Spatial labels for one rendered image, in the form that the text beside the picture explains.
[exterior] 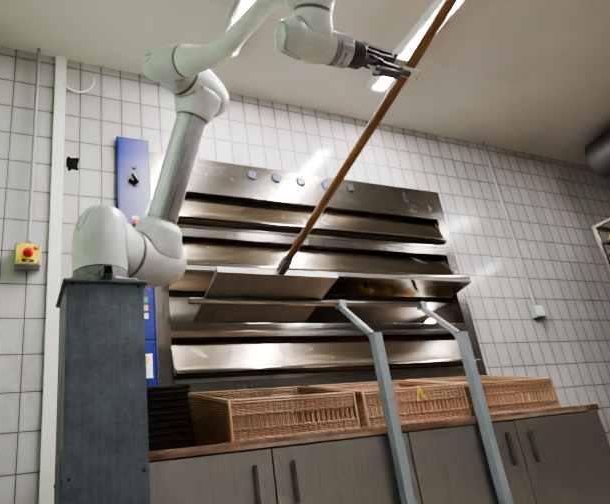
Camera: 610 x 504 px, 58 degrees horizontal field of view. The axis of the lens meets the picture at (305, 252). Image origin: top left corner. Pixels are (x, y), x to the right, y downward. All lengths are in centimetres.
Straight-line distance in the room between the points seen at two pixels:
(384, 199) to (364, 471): 186
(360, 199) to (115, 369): 224
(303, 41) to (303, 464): 142
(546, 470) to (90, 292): 212
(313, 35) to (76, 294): 92
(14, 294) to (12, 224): 32
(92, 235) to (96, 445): 58
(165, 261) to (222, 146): 147
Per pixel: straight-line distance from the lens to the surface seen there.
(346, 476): 221
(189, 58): 181
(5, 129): 298
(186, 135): 192
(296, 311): 258
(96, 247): 168
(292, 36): 151
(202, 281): 270
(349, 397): 233
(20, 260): 257
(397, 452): 228
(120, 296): 161
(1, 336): 254
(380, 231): 339
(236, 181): 309
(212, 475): 200
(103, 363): 155
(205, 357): 264
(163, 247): 182
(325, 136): 358
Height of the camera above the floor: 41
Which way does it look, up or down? 23 degrees up
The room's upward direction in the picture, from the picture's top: 9 degrees counter-clockwise
